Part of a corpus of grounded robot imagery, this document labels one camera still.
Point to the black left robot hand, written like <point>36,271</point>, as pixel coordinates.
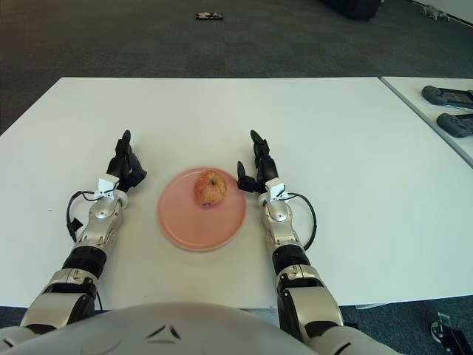
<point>125,166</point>

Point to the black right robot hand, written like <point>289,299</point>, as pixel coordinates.
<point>266,166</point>

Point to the red yellow apple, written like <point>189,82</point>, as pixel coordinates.
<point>210,186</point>

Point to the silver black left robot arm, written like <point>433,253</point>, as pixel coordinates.
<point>103,214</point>

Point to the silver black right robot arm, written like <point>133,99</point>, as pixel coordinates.
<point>277,214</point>

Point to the pink round plate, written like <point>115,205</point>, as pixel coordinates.
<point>192,229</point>

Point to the small dark floor object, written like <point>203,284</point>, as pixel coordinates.
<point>209,16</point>

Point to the white side table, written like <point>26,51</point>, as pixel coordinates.
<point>421,111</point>

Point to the grey robot torso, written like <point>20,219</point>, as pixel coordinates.
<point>166,329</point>

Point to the large black floor object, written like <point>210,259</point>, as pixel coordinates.
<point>351,9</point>

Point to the dark grey handheld controller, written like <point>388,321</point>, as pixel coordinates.
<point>454,125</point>
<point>441,96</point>

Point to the small grey floor object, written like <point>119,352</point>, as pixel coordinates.
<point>434,13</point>

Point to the black wheeled stand base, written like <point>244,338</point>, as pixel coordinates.
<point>452,336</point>

